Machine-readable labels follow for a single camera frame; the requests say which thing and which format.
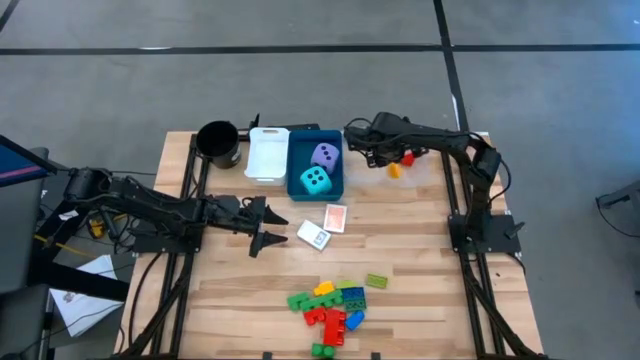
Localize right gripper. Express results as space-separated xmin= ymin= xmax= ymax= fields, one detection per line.
xmin=344 ymin=112 xmax=429 ymax=169

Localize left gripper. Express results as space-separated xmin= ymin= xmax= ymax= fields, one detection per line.
xmin=202 ymin=194 xmax=290 ymax=259

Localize teal foam die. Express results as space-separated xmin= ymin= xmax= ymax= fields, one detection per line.
xmin=299 ymin=165 xmax=334 ymax=196

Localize long green toy brick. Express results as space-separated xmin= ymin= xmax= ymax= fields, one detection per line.
xmin=299 ymin=288 xmax=345 ymax=312

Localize small red toy brick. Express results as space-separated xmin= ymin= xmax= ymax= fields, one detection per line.
xmin=303 ymin=306 xmax=327 ymax=327

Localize blue curved toy brick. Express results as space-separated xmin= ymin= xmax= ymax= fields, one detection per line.
xmin=344 ymin=309 xmax=366 ymax=332

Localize clear plastic bin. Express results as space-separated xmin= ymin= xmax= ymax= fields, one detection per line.
xmin=341 ymin=126 xmax=386 ymax=188
xmin=381 ymin=127 xmax=430 ymax=189

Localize white card box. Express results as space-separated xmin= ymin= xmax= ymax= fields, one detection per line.
xmin=296 ymin=219 xmax=332 ymax=252

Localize white plastic bin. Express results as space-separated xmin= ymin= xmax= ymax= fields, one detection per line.
xmin=243 ymin=126 xmax=291 ymax=187

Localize red playing card deck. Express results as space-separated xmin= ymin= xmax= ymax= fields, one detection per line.
xmin=322 ymin=203 xmax=348 ymax=234

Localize purple foam die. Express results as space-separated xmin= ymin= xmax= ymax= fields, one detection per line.
xmin=309 ymin=142 xmax=342 ymax=175

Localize teal plastic tray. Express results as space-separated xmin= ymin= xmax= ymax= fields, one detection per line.
xmin=286 ymin=129 xmax=345 ymax=203

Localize black round cup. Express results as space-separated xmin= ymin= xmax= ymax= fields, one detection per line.
xmin=195 ymin=120 xmax=243 ymax=170

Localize black bar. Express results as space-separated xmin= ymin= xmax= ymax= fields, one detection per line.
xmin=248 ymin=112 xmax=321 ymax=134

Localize black side desk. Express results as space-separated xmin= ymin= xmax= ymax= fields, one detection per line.
xmin=0 ymin=144 xmax=132 ymax=360

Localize white paper sheets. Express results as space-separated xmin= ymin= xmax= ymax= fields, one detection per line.
xmin=48 ymin=253 xmax=126 ymax=338

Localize blue screen monitor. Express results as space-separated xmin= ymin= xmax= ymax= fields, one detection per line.
xmin=0 ymin=133 xmax=59 ymax=189

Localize black table frame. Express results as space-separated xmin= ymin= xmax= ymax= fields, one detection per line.
xmin=422 ymin=130 xmax=549 ymax=360
xmin=112 ymin=130 xmax=214 ymax=360

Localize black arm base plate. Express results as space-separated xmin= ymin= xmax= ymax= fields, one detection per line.
xmin=130 ymin=219 xmax=202 ymax=255
xmin=448 ymin=213 xmax=522 ymax=255

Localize yellow cable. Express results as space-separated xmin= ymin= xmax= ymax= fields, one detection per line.
xmin=33 ymin=209 xmax=142 ymax=257

